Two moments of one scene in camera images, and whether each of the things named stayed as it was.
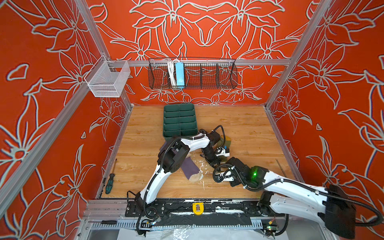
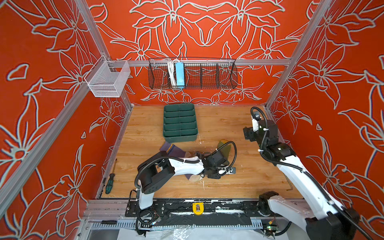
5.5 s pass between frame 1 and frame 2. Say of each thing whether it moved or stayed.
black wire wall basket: stayed
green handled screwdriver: stayed
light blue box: stayed
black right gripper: moved
